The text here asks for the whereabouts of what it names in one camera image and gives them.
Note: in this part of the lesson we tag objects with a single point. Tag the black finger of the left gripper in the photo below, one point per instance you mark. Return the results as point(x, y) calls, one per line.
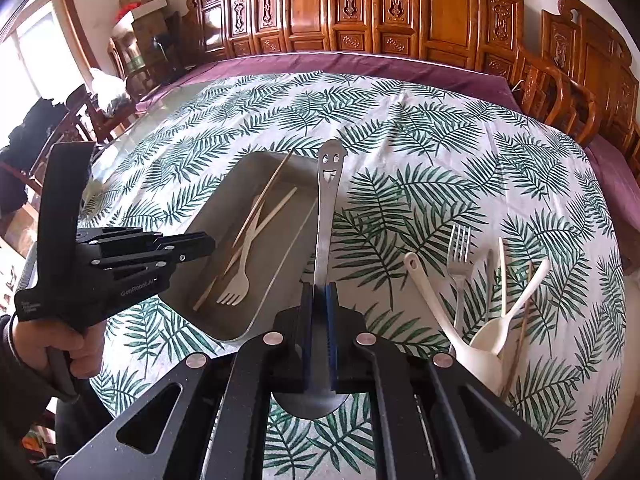
point(304, 334)

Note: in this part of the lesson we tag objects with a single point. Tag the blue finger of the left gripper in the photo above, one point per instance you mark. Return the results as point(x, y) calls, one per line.
point(334, 338)

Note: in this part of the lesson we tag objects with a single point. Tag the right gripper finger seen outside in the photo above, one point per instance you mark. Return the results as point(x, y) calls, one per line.
point(174, 249)

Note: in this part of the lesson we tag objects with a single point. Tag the smiley face metal spoon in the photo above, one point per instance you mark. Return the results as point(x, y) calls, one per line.
point(319, 398)

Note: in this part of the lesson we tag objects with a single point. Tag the light bamboo chopstick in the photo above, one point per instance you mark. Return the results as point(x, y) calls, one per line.
point(238, 242)
point(262, 225)

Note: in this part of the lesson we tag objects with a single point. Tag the stainless steel fork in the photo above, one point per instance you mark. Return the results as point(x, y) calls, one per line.
point(459, 267)

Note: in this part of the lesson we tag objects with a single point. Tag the cream plastic spoon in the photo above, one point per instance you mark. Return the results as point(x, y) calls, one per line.
point(493, 335)

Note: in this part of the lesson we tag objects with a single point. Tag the person's left hand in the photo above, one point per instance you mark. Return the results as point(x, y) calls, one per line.
point(33, 339)

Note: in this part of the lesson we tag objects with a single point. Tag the grey metal tray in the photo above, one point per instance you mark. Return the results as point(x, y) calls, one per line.
point(277, 257)

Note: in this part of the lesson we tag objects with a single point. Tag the dark wooden dining chair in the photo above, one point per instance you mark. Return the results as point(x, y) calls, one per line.
point(84, 116)

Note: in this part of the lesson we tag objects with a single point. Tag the green fern print tablecloth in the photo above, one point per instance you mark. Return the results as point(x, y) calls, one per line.
point(419, 160)

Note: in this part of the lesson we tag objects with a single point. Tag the stacked cardboard boxes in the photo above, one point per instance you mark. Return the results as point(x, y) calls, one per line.
point(138, 22)

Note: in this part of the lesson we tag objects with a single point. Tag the purple armchair cushion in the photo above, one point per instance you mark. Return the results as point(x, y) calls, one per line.
point(621, 193)

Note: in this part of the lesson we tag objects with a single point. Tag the long carved wooden sofa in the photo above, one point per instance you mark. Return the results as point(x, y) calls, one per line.
point(481, 35)

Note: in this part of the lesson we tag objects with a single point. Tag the carved wooden armchair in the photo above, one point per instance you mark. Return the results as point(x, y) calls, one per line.
point(593, 53)

